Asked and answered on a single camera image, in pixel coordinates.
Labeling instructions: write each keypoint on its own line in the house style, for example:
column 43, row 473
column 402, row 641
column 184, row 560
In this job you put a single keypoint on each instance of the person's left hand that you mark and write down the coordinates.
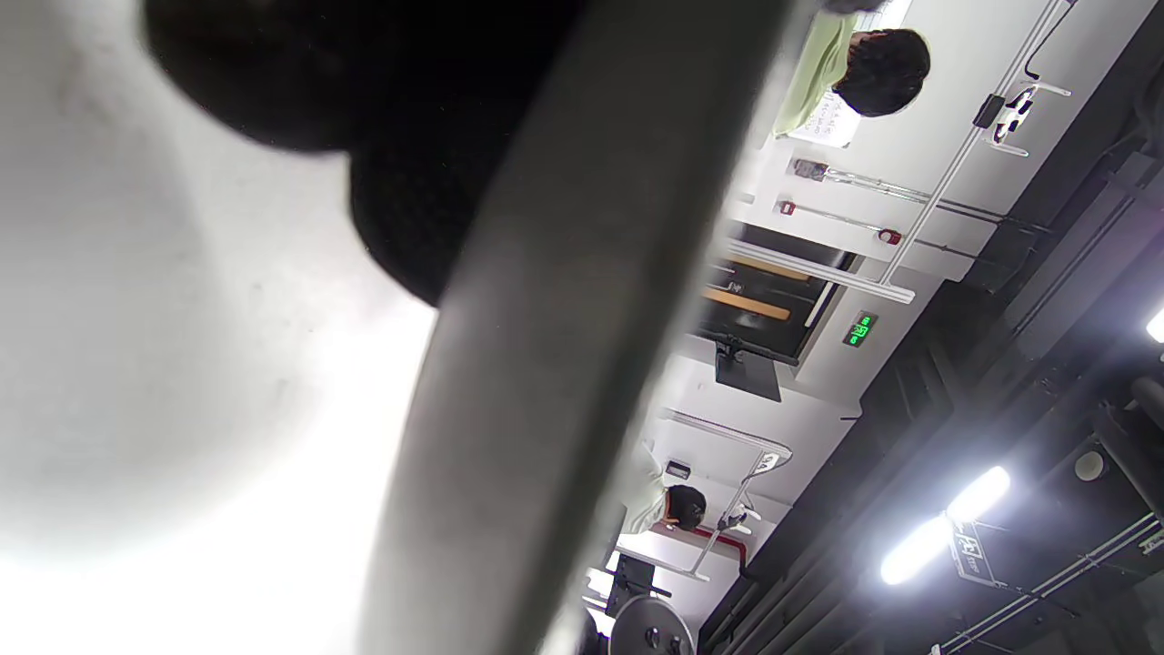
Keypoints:
column 364, row 73

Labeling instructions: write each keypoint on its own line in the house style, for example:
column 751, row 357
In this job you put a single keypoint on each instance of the grey white tracker controller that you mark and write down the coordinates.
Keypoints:
column 650, row 628

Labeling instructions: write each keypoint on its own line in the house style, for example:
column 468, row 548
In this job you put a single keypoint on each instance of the dark glass double door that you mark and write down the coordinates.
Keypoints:
column 764, row 332

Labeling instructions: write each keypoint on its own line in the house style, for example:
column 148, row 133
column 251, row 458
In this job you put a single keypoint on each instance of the green exit sign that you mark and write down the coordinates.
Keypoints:
column 859, row 329

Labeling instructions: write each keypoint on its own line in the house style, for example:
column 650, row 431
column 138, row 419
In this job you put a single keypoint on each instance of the grey plate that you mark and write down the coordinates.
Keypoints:
column 546, row 364

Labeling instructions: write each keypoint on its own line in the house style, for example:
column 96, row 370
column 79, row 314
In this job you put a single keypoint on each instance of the long ceiling tube light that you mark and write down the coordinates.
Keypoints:
column 946, row 528

